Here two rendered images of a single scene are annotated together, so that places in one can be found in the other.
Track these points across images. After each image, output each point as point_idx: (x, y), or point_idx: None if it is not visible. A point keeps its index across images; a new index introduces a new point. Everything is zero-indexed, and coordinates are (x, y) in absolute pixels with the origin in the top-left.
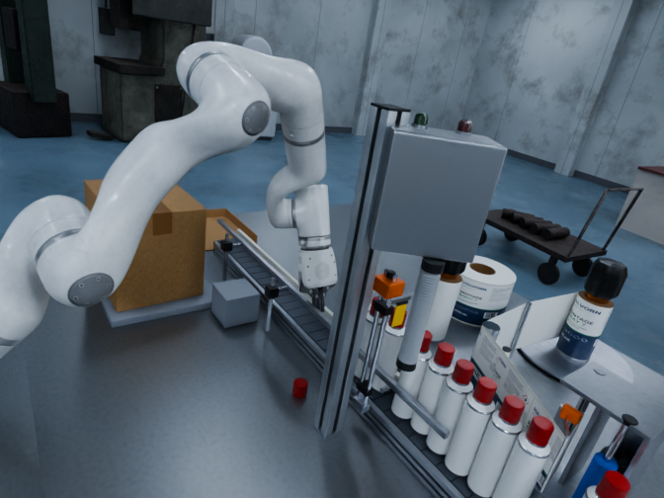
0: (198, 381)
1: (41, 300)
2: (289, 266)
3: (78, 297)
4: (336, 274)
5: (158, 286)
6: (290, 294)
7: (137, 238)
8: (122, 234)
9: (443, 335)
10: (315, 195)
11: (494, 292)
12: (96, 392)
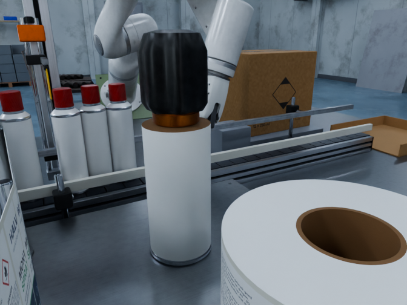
0: (140, 147)
1: (125, 62)
2: (362, 173)
3: (95, 47)
4: (204, 108)
5: (225, 113)
6: (252, 155)
7: (112, 23)
8: (104, 17)
9: (152, 242)
10: (214, 8)
11: (221, 261)
12: (138, 131)
